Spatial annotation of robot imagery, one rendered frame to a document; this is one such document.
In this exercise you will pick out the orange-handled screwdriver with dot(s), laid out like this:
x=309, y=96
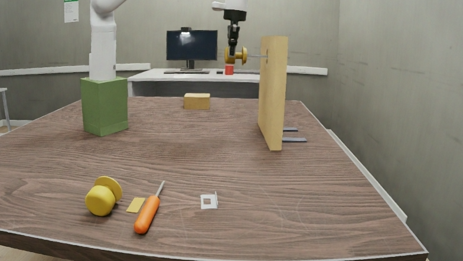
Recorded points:
x=145, y=217

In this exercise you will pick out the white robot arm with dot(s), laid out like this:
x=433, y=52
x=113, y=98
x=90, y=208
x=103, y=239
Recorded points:
x=102, y=59

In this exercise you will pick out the yellow flat rectangular plate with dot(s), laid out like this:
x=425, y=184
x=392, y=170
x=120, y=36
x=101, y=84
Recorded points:
x=135, y=205

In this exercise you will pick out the tan flat rectangular box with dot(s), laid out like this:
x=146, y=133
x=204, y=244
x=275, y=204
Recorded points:
x=197, y=101

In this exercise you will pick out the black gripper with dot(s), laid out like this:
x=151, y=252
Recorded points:
x=233, y=29

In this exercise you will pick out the wooden door panel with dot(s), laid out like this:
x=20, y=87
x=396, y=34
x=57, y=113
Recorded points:
x=272, y=88

